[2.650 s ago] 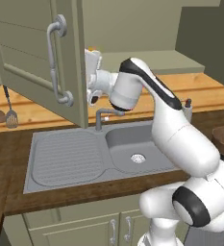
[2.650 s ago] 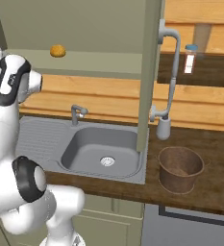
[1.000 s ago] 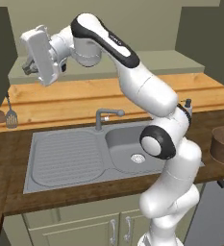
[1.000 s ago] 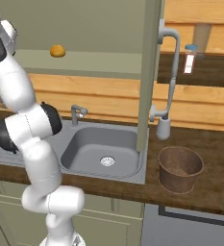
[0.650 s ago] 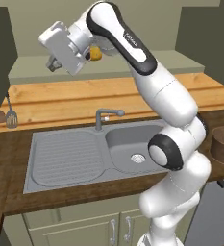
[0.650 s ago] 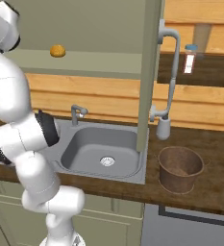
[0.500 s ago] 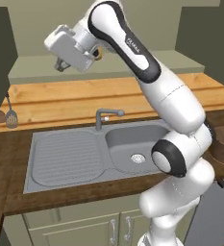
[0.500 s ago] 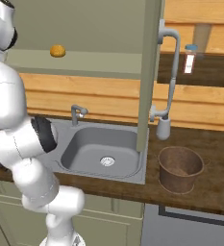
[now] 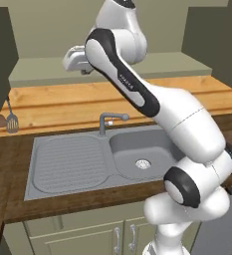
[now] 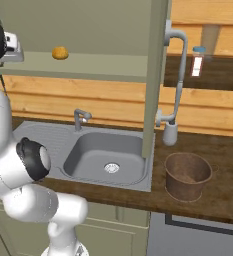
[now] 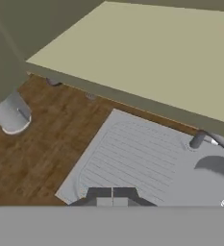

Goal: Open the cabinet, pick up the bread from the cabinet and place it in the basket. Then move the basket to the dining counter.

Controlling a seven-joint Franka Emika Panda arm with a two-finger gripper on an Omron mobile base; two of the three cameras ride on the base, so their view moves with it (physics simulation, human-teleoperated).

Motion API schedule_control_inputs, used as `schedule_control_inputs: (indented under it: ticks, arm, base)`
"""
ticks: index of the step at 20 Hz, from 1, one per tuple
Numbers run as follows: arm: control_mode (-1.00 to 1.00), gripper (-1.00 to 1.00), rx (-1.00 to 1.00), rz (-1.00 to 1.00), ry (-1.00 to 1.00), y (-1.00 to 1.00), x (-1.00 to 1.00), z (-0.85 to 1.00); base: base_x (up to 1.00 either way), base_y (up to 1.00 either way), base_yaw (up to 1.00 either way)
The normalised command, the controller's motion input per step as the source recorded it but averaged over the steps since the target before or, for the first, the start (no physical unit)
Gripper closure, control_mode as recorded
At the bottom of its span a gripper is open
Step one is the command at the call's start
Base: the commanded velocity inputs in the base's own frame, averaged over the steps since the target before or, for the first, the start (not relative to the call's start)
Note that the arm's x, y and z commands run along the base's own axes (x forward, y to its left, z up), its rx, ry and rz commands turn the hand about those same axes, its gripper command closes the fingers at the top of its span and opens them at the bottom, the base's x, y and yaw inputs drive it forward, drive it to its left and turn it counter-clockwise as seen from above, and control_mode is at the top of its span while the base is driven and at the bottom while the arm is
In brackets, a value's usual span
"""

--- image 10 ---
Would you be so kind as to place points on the sage green lower cupboards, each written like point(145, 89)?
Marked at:
point(118, 233)

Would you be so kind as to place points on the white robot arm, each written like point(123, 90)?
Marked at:
point(8, 166)

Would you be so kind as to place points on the sage green cabinet door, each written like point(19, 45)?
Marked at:
point(154, 83)

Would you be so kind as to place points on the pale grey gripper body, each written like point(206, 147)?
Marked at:
point(8, 56)

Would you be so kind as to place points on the blue lidded jar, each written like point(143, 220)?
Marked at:
point(197, 63)

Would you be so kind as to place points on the grey dishwasher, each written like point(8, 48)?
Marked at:
point(194, 243)

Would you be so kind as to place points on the grey steel sink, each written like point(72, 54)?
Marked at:
point(101, 156)

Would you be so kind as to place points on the round golden bread roll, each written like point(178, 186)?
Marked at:
point(60, 53)

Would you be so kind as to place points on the brown round basket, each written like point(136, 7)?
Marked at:
point(186, 183)

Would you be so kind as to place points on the dark wooden wall shelf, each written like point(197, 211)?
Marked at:
point(218, 73)

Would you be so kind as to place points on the grey sink tap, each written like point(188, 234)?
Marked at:
point(78, 118)

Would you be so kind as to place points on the sage green wall cabinet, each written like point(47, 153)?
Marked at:
point(98, 30)

